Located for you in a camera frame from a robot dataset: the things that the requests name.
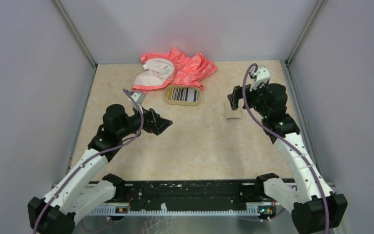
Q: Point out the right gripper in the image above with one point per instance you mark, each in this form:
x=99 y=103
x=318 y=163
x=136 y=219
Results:
x=237 y=94

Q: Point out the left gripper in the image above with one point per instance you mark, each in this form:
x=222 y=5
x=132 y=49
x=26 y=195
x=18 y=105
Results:
x=153 y=122

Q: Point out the cream oval card tray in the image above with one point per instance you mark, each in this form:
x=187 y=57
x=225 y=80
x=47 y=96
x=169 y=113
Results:
x=181 y=103

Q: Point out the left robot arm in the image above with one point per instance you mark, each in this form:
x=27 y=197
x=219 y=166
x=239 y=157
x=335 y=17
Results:
x=61 y=209

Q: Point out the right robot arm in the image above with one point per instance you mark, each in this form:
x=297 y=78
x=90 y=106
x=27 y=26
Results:
x=313 y=204

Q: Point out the stack of cards in tray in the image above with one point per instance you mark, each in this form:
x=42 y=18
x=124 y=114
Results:
x=183 y=94

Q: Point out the pink patterned cloth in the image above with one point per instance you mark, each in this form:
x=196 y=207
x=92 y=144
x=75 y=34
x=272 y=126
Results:
x=173 y=68

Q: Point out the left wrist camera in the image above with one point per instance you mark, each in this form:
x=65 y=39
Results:
x=138 y=96

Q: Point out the aluminium frame rail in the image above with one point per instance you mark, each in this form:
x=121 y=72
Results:
x=260 y=210

